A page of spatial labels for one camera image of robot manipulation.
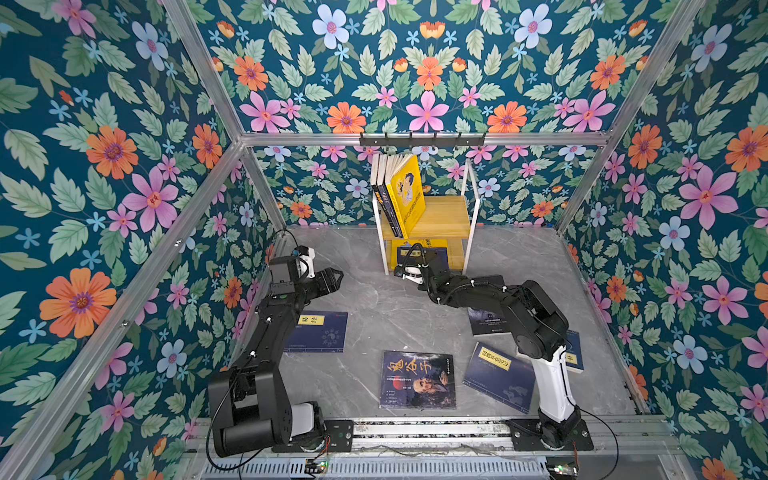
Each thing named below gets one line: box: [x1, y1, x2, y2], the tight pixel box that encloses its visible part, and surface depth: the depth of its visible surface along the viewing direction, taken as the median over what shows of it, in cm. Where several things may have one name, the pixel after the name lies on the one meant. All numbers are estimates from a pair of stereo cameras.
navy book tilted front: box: [462, 342, 536, 414], surface depth 85 cm
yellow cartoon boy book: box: [386, 154, 426, 239], surface depth 84 cm
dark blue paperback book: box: [378, 154, 403, 238], surface depth 81 cm
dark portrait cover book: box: [379, 350, 456, 410], surface depth 83 cm
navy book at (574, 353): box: [565, 330, 585, 374], surface depth 87 cm
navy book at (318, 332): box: [284, 310, 349, 353], surface depth 93 cm
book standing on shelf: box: [370, 153, 388, 186], surface depth 80 cm
